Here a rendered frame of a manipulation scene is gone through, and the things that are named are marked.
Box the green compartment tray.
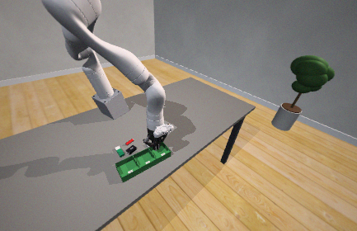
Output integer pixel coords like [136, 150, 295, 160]
[116, 142, 171, 183]

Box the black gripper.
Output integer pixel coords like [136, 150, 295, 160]
[143, 129, 168, 151]

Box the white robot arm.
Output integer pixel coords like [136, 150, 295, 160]
[41, 0, 173, 138]

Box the green and white eraser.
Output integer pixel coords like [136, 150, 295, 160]
[115, 146, 124, 157]

